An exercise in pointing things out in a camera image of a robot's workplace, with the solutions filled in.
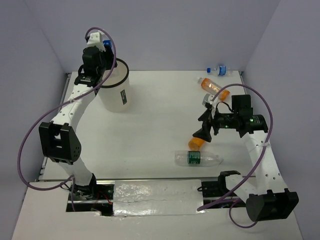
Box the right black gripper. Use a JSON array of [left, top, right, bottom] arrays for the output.
[[192, 106, 238, 142]]

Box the blue label water bottle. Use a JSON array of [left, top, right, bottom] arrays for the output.
[[102, 39, 113, 49]]

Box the green label clear bottle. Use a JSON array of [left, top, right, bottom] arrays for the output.
[[174, 150, 224, 167]]

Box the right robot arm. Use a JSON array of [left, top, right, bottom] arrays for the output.
[[193, 94, 299, 222]]

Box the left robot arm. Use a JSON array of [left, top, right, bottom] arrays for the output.
[[38, 45, 116, 199]]

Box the white bin with black rim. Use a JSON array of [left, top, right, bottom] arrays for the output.
[[88, 58, 132, 113]]

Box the small orange juice bottle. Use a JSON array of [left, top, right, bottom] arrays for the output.
[[188, 137, 205, 151]]

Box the long orange label bottle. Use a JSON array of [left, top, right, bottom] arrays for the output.
[[196, 77, 230, 101]]

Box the small blue cap bottle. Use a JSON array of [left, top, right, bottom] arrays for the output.
[[206, 65, 233, 77]]

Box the silver tape strip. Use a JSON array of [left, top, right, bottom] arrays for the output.
[[113, 179, 203, 217]]

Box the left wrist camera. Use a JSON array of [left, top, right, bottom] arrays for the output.
[[86, 32, 106, 52]]

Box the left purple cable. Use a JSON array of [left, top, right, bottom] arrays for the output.
[[18, 26, 118, 213]]

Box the purple cable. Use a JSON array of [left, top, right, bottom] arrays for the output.
[[18, 26, 118, 213], [196, 83, 275, 229]]

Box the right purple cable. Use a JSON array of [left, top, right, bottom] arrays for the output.
[[196, 83, 275, 229]]

